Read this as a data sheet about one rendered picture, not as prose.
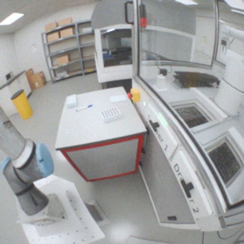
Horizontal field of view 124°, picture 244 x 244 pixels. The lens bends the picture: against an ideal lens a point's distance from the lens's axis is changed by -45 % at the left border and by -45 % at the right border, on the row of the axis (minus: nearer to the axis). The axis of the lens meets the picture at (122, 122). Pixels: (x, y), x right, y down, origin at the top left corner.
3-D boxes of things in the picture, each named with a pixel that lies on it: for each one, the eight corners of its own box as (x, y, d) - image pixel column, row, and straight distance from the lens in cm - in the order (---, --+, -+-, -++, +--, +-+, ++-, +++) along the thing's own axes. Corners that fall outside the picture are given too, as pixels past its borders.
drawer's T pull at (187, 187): (187, 198, 44) (189, 197, 42) (179, 181, 44) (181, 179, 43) (195, 193, 45) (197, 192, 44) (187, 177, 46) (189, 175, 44)
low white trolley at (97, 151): (88, 185, 140) (54, 148, 76) (84, 143, 169) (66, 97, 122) (138, 175, 137) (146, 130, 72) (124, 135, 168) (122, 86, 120)
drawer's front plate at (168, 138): (167, 159, 56) (175, 145, 47) (145, 118, 71) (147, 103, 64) (170, 158, 56) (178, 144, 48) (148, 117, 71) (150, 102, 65)
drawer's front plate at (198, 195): (193, 218, 54) (209, 216, 45) (169, 163, 55) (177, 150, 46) (197, 216, 55) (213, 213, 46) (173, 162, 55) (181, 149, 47)
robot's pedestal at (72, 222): (85, 232, 137) (38, 239, 71) (72, 209, 141) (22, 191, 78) (110, 221, 130) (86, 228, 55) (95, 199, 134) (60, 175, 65)
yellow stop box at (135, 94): (132, 102, 79) (132, 93, 76) (129, 97, 85) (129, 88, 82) (140, 101, 81) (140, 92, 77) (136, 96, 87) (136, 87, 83)
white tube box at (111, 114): (103, 123, 77) (102, 118, 75) (100, 115, 83) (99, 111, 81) (121, 117, 80) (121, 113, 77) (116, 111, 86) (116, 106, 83)
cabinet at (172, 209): (157, 226, 133) (200, 234, 59) (130, 150, 153) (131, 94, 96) (220, 188, 177) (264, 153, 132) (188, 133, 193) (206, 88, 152)
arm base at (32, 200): (22, 218, 57) (6, 198, 54) (29, 202, 68) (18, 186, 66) (46, 210, 48) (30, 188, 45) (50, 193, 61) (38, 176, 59)
